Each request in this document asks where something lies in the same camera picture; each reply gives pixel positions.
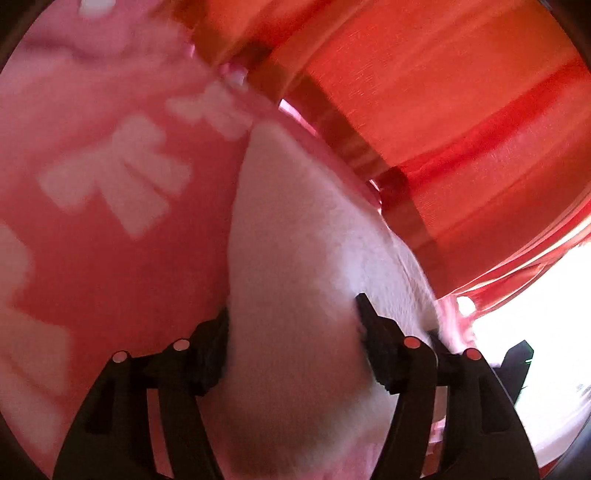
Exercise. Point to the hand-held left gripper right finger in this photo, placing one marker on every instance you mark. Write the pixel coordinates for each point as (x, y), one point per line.
(381, 355)

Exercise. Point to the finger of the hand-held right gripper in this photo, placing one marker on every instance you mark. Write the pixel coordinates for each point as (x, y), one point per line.
(517, 367)

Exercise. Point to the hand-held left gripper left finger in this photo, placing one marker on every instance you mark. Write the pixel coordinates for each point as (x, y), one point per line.
(213, 355)

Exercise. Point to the beige sweater with black hearts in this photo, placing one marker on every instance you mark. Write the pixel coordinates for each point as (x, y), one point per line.
(300, 277)

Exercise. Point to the pink blanket with white bows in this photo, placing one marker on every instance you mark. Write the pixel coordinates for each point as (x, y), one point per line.
(92, 267)

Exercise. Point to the red plastic basket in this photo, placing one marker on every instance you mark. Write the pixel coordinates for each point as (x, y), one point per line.
(438, 115)

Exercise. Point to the pink pillow with white dots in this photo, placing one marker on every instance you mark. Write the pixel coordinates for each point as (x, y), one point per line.
(129, 32)

